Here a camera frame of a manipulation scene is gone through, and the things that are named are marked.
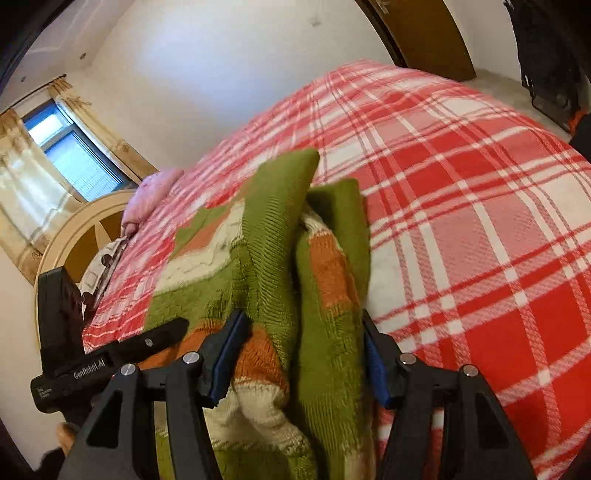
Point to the patterned pillow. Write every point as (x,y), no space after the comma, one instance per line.
(99,272)

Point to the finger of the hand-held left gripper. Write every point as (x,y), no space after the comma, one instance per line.
(157,337)

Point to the green knitted sweater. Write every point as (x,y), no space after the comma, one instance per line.
(277,240)

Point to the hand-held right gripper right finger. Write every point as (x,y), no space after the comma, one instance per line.
(374,364)

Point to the yellow patterned curtain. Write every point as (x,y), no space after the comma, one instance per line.
(106,134)

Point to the person's left hand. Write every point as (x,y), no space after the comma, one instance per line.
(68,436)

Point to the black bag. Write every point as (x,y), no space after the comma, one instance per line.
(545,60)

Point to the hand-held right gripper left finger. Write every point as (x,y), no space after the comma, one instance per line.
(226,364)

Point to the red plaid bedspread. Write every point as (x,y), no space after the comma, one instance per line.
(485,230)

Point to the cream wooden headboard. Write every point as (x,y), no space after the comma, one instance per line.
(60,240)

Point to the window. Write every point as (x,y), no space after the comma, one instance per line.
(69,147)

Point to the curtain rod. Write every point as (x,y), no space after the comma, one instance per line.
(41,89)

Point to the sheer cream patterned curtain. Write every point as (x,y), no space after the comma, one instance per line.
(27,207)

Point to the pink folded quilt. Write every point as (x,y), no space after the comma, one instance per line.
(147,194)

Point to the brown wooden door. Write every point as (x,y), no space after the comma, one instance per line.
(429,37)

